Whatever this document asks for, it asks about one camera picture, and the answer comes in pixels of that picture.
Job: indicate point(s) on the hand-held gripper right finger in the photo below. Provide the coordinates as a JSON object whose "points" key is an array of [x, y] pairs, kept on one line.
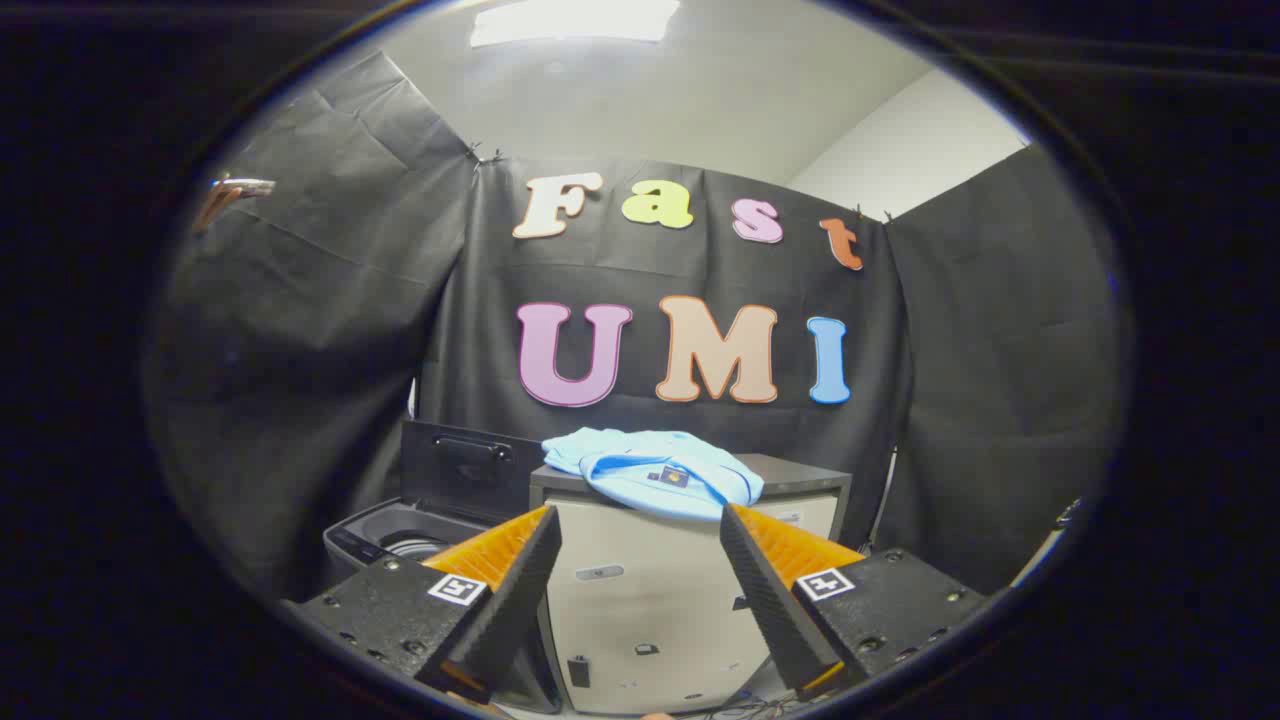
{"points": [[770, 600]]}

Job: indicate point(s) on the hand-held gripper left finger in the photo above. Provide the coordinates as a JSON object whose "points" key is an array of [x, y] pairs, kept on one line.
{"points": [[515, 600]]}

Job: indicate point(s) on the dark washing machine lid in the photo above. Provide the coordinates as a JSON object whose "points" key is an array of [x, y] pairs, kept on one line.
{"points": [[470, 485]]}

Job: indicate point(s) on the grey washing machine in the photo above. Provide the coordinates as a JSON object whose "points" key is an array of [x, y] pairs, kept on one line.
{"points": [[375, 530]]}

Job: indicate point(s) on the light blue shirt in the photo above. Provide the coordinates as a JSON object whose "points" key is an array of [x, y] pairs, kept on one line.
{"points": [[640, 470]]}

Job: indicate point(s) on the beige cabinet with grey top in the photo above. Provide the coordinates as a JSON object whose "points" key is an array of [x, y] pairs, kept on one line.
{"points": [[640, 590]]}

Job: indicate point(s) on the black backdrop cloth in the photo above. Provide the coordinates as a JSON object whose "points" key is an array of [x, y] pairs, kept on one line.
{"points": [[350, 330]]}

